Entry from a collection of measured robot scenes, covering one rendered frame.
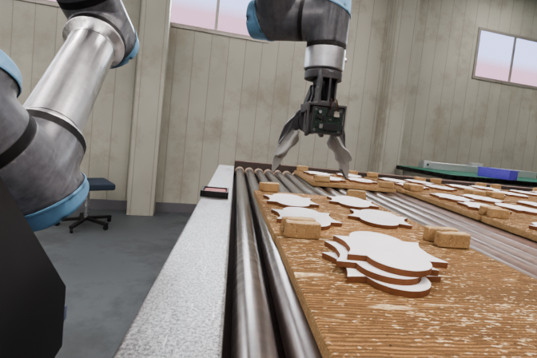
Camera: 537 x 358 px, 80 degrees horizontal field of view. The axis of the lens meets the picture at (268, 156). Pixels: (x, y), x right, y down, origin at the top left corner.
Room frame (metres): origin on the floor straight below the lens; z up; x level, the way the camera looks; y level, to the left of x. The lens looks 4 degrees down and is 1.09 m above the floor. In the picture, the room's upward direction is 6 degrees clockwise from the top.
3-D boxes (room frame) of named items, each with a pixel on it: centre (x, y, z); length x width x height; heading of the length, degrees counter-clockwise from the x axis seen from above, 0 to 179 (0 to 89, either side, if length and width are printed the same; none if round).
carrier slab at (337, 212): (0.76, -0.17, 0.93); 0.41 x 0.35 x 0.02; 8
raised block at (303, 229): (0.52, -0.07, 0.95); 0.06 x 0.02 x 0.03; 97
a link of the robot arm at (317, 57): (0.62, -0.09, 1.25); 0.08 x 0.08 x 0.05
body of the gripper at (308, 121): (0.62, -0.09, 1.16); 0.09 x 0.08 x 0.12; 8
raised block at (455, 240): (0.55, -0.33, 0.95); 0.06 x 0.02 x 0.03; 97
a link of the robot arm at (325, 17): (0.62, -0.08, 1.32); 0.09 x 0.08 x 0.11; 76
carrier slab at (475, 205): (1.12, -0.76, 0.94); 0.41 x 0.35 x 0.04; 5
